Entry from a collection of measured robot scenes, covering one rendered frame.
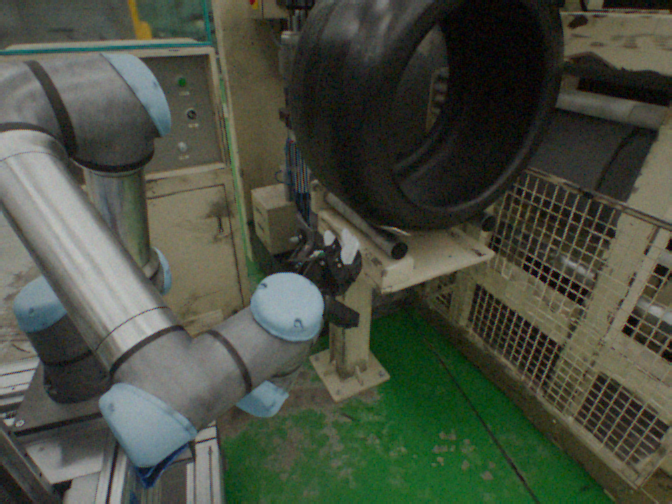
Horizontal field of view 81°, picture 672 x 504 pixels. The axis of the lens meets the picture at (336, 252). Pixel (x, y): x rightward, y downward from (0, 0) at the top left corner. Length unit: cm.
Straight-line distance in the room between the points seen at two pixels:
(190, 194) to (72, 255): 103
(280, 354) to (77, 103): 38
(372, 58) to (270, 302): 47
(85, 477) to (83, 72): 72
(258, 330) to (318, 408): 132
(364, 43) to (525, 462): 147
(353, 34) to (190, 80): 77
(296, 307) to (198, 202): 110
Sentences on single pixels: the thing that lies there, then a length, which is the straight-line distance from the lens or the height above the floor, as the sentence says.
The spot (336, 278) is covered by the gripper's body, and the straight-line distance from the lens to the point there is 61.
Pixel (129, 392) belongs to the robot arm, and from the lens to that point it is 38.
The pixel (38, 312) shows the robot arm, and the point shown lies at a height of 93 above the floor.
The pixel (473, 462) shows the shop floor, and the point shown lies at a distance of 167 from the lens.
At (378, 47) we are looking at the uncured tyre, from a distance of 73.
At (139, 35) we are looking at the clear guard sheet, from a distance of 137.
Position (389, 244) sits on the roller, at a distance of 92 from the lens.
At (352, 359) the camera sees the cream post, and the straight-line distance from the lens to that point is 170.
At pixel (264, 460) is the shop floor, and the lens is 162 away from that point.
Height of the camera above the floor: 139
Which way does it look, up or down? 33 degrees down
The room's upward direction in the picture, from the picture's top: straight up
